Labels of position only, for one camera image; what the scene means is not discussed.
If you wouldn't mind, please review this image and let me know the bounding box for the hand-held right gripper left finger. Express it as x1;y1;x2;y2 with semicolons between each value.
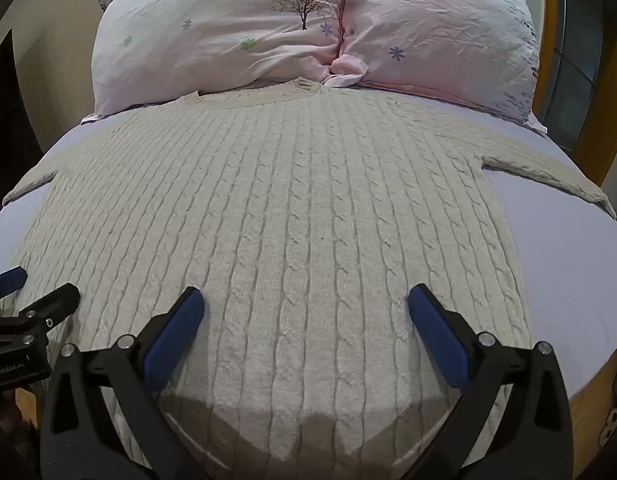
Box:
40;286;218;480

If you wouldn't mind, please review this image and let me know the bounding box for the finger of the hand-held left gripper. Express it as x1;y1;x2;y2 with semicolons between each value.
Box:
8;282;81;346
0;266;28;298

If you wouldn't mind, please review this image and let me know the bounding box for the pink floral pillow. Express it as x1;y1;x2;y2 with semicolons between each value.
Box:
91;0;349;121
323;0;549;133

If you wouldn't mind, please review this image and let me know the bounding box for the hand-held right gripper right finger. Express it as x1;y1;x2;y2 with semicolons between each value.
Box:
407;283;575;480

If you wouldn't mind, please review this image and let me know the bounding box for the dark window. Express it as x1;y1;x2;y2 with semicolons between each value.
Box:
551;0;606;153

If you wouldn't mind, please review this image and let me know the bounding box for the cream cable-knit sweater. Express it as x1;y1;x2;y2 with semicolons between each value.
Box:
0;76;616;480

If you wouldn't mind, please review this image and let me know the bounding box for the lavender bed sheet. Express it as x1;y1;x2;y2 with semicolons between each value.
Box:
0;87;617;396

